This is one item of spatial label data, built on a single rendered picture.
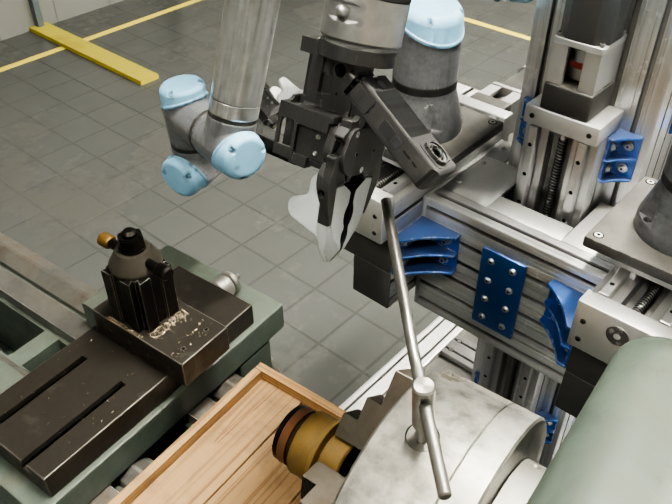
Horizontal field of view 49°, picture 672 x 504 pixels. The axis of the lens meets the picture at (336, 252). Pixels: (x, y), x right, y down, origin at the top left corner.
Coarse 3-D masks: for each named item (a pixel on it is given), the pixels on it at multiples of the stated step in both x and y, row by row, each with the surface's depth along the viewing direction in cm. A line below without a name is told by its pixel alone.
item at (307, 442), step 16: (288, 416) 90; (304, 416) 90; (320, 416) 90; (288, 432) 89; (304, 432) 88; (320, 432) 87; (272, 448) 90; (288, 448) 89; (304, 448) 87; (320, 448) 86; (336, 448) 87; (352, 448) 87; (288, 464) 88; (304, 464) 87; (336, 464) 86; (352, 464) 91
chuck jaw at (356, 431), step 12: (396, 372) 84; (408, 372) 86; (396, 384) 84; (408, 384) 84; (372, 396) 87; (396, 396) 84; (372, 408) 86; (384, 408) 85; (348, 420) 87; (360, 420) 86; (372, 420) 85; (336, 432) 87; (348, 432) 87; (360, 432) 86; (372, 432) 85; (360, 444) 86
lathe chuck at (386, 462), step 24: (456, 384) 80; (408, 408) 75; (456, 408) 76; (480, 408) 77; (504, 408) 78; (384, 432) 73; (456, 432) 73; (480, 432) 73; (360, 456) 73; (384, 456) 72; (408, 456) 72; (456, 456) 71; (360, 480) 71; (384, 480) 71; (408, 480) 70; (432, 480) 70
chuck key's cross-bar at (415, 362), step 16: (384, 208) 81; (400, 256) 77; (400, 272) 76; (400, 288) 75; (400, 304) 74; (416, 336) 73; (416, 352) 71; (416, 368) 70; (432, 416) 66; (432, 432) 65; (432, 448) 64; (432, 464) 63; (448, 480) 62; (448, 496) 61
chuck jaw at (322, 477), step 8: (320, 464) 86; (312, 472) 85; (320, 472) 85; (328, 472) 85; (336, 472) 85; (304, 480) 84; (312, 480) 84; (320, 480) 84; (328, 480) 84; (336, 480) 84; (304, 488) 85; (312, 488) 84; (320, 488) 83; (328, 488) 83; (336, 488) 83; (304, 496) 86; (312, 496) 82; (320, 496) 82; (328, 496) 82
